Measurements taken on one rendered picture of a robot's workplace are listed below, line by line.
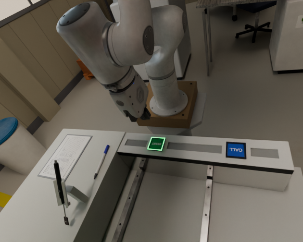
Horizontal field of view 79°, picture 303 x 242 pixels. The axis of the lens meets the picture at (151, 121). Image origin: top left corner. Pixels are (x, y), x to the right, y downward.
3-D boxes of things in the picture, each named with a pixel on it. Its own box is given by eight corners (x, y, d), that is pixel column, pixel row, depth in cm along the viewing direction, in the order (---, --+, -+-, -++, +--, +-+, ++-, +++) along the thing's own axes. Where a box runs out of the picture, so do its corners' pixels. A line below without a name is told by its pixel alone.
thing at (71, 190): (80, 216, 55) (51, 199, 46) (70, 213, 57) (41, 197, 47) (90, 196, 59) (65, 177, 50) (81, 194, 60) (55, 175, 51)
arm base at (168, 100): (158, 88, 100) (150, 58, 86) (192, 91, 91) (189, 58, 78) (143, 113, 90) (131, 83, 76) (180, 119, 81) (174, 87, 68)
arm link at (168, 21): (150, 64, 83) (134, 6, 65) (192, 60, 77) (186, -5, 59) (144, 80, 75) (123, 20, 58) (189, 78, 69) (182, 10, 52)
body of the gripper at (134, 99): (125, 93, 39) (145, 120, 48) (137, 59, 43) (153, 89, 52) (97, 94, 42) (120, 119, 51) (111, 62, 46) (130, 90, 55)
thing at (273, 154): (284, 191, 57) (296, 170, 47) (130, 169, 79) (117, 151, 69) (279, 165, 63) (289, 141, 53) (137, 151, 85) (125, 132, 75)
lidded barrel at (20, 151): (30, 147, 247) (-7, 119, 209) (57, 144, 235) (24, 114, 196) (8, 179, 216) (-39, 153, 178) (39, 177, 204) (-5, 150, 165)
